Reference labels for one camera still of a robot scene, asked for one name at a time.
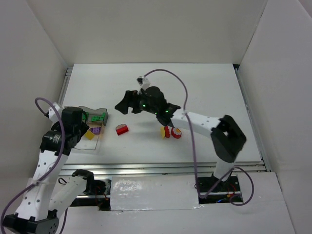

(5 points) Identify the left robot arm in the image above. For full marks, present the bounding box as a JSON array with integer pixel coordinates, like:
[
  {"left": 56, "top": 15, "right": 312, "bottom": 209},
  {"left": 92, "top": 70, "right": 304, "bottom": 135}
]
[{"left": 1, "top": 107, "right": 95, "bottom": 234}]

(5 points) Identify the long yellow lego plate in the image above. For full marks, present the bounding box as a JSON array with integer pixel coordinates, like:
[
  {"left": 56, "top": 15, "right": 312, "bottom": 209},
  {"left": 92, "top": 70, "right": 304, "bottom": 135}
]
[{"left": 84, "top": 130, "right": 95, "bottom": 140}]

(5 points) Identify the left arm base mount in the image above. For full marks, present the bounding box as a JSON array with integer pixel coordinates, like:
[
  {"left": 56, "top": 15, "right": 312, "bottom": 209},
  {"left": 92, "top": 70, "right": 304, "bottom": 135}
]
[{"left": 70, "top": 169, "right": 112, "bottom": 211}]

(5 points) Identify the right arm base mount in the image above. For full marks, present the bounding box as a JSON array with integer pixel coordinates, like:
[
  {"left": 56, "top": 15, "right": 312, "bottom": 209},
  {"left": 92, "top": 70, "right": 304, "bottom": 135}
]
[{"left": 197, "top": 175, "right": 243, "bottom": 204}]

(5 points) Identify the red lego brick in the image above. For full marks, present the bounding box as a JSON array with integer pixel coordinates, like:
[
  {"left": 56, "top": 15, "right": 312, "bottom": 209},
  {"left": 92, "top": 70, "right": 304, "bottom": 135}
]
[{"left": 164, "top": 126, "right": 170, "bottom": 138}]

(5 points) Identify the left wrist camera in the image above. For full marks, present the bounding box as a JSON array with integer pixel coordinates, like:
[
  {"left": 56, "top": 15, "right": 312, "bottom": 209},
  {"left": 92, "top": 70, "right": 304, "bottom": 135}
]
[{"left": 48, "top": 102, "right": 63, "bottom": 124}]

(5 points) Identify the purple lego brick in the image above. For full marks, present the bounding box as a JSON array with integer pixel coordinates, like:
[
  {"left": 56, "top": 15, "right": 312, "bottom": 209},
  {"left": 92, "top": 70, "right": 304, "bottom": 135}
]
[{"left": 90, "top": 127, "right": 101, "bottom": 135}]

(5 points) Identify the red brick with cupcake print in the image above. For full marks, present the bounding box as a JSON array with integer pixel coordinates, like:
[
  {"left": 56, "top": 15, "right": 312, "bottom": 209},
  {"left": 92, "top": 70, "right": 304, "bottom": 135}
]
[{"left": 116, "top": 124, "right": 129, "bottom": 136}]

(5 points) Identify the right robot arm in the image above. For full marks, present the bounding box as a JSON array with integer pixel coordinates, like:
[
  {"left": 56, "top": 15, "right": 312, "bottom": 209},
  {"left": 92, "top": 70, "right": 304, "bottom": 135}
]
[{"left": 115, "top": 86, "right": 247, "bottom": 182}]

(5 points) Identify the red flower print block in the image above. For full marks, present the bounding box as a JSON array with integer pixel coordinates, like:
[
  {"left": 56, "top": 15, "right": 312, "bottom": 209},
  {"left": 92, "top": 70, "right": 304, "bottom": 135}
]
[{"left": 171, "top": 127, "right": 182, "bottom": 139}]

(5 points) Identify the green two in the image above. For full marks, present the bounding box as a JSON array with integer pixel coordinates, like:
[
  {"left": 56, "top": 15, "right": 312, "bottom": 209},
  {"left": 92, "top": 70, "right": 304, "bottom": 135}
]
[{"left": 91, "top": 116, "right": 103, "bottom": 122}]

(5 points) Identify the white foam cover panel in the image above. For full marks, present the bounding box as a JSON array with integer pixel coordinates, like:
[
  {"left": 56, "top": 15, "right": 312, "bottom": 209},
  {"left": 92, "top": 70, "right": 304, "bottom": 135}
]
[{"left": 110, "top": 175, "right": 200, "bottom": 211}]

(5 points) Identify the colourless clear container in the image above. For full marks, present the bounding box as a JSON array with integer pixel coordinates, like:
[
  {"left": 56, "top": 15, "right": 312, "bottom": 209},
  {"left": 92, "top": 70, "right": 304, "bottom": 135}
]
[{"left": 72, "top": 135, "right": 101, "bottom": 154}]

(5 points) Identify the yellow lego brick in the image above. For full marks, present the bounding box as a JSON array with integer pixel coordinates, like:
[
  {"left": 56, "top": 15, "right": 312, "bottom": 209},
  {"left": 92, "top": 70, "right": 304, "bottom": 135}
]
[{"left": 160, "top": 126, "right": 166, "bottom": 139}]

